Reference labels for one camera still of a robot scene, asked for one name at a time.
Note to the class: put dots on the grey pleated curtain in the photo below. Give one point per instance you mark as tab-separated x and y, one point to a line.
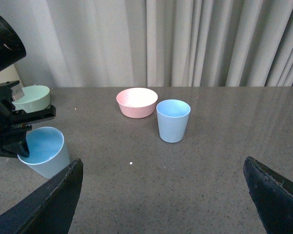
99	43

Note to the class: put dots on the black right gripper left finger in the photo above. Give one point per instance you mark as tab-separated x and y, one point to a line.
50	208

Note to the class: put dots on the green plastic bowl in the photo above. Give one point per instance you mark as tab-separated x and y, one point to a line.
35	98

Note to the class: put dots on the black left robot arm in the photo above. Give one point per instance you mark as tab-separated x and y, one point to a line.
11	50

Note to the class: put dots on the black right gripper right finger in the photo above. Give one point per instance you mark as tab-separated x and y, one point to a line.
272	195

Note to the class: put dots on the blue plastic cup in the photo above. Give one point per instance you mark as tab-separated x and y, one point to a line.
172	115
48	153

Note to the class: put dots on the pink plastic bowl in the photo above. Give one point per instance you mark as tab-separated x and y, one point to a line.
137	102

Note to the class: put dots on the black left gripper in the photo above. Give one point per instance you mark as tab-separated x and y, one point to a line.
13	128

